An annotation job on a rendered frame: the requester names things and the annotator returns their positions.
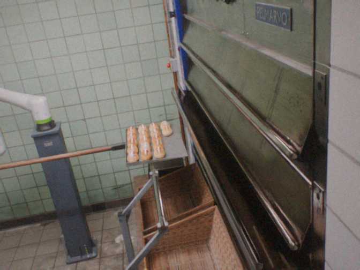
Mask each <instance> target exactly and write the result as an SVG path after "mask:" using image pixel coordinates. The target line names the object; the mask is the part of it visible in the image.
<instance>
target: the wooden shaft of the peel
mask: <svg viewBox="0 0 360 270"><path fill-rule="evenodd" d="M106 151H112V148H111V146H106V147H100V148H94V149H88V150H84V151H78V152H72V153H66V154H61V155H54V156H49V157H42V158H39V159H32V160H27V161H20V162H15V163H9V164H3V165H0V170H3V169H9V168H15V167H21V166H26V165H30V164H36V163H42V162H48V161H55V160H60V159H66V158H72V157H76V156H82V155H88V154H94V153H100V152H106Z"/></svg>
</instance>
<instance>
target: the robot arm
mask: <svg viewBox="0 0 360 270"><path fill-rule="evenodd" d="M0 101H1V102H5V103H8V104H11V105H14V106H16V107H19V108H21V109H24V110H27V111H30V112H32V113H33V117H34V120H35V121H36V131H37V132H44V131H49V130H51V129H53V128H55V127H56V124H55V121H54V120H53V119H52V114H51V111H50V107H49V103H48V100H47V98H46V97H45V96H36V95H30V94H24V93H18V92H14V91H10V90H7V89H3V88H0ZM5 151H6V148H5V145H4V142H3V139H2V135H1V131H0V156H2V155H4V153H5Z"/></svg>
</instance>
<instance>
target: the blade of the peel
mask: <svg viewBox="0 0 360 270"><path fill-rule="evenodd" d="M158 126H159V131H160V133H161V134H160V136H161V138H162V142H163V145H164V147H163V149H164V151H165V156H164V157H163V158H162V159H157V158H156V157H155V156H154V149H153V143H152V137H151V131H150V130H149V126H147V128H148V134H149V139H150V146H151V153H152V158H151V159H150V160H146V161H143V160H142V159H141V150H140V148H141V144H140V138H139V131H138V129H139V128H138V127H136V128H135V129H136V130H137V133H136V135H137V141H138V146H137V147H138V153H137V154H138V156H139V159H138V161H137V162H129V161H128V142H129V141H128V134H127V131H128V129H125V147H126V167H131V166H137V165H141V164H147V163H153V162H159V161H164V160H170V159H176V158H182V157H186V156H188V154H187V151H186V149H185V146H184V143H183V140H182V137H181V135H180V132H179V130H178V127H177V124H170V128H171V129H172V133H171V135H170V136H167V137H166V136H164V135H163V134H162V129H161V127H160V125H158Z"/></svg>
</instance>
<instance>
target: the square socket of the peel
mask: <svg viewBox="0 0 360 270"><path fill-rule="evenodd" d="M111 148H112V151H117V150H120V149H126V147H125V142H123V143H119V144H113V145H111Z"/></svg>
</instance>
